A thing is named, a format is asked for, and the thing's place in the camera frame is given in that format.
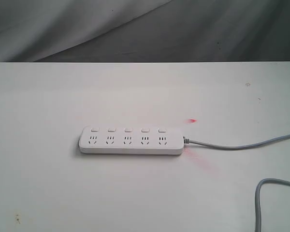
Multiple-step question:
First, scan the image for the grey power cable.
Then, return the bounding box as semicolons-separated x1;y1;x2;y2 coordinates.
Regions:
183;131;290;232

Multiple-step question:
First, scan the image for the white five-outlet power strip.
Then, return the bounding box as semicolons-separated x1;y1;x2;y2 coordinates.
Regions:
79;126;184;156

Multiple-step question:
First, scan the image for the grey backdrop cloth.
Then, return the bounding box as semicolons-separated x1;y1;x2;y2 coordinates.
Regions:
0;0;290;62

